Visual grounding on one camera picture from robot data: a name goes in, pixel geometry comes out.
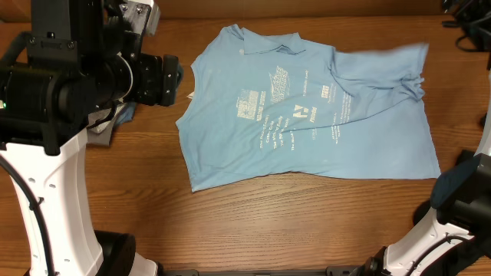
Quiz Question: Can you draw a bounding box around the folded grey shirt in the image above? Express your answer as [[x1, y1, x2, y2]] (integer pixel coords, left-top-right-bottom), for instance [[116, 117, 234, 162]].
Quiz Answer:
[[87, 103, 127, 146]]

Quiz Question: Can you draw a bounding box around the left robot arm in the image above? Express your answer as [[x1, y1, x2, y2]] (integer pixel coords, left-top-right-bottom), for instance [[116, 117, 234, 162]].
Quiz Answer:
[[1, 0, 183, 276]]

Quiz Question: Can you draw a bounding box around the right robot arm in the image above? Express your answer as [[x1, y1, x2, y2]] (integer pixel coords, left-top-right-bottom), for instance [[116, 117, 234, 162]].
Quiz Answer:
[[326, 115, 490, 276]]

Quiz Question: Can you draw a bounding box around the light blue printed t-shirt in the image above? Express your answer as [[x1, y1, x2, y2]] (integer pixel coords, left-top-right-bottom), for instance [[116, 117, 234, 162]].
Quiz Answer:
[[176, 25, 440, 192]]

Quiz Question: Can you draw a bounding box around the folded teal blue shirt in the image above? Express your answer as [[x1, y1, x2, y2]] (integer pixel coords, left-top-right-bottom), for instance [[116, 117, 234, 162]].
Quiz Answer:
[[114, 65, 183, 128]]

